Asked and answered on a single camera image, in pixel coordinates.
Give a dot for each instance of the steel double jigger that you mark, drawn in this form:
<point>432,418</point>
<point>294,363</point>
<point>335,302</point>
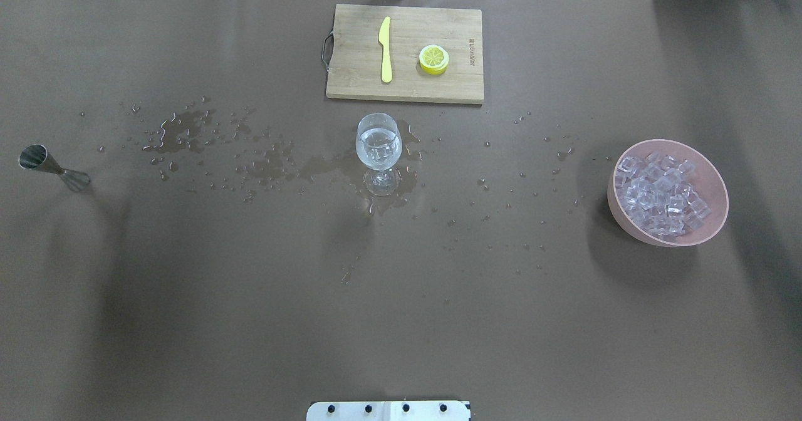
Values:
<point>38,158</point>

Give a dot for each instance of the clear wine glass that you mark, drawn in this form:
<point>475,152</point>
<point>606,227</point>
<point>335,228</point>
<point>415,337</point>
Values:
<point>379,145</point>

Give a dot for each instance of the pile of ice cubes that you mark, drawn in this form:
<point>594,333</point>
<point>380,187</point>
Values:
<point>657,194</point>

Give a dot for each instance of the yellow plastic knife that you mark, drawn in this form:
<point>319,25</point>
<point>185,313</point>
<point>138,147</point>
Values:
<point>386,73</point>

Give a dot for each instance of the lemon slice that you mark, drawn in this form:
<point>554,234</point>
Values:
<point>433,59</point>

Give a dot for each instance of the bamboo cutting board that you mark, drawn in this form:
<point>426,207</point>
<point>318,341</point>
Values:
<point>354,65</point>

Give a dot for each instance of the brown table mat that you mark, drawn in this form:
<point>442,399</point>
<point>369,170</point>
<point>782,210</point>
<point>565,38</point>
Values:
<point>228,262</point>

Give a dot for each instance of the pink bowl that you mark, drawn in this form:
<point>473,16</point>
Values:
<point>706,179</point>

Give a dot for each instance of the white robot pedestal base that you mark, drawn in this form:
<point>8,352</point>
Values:
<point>428,409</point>

